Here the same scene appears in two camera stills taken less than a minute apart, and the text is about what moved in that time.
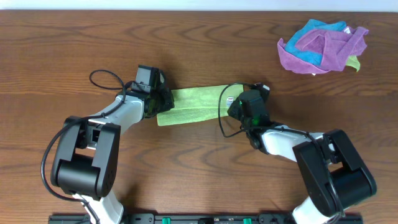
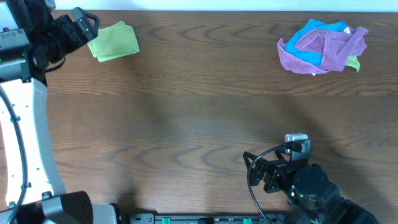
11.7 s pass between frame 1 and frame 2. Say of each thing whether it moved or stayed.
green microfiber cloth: moved
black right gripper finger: moved
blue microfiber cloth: stayed
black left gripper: moved
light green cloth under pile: stayed
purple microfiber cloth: stayed
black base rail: stayed
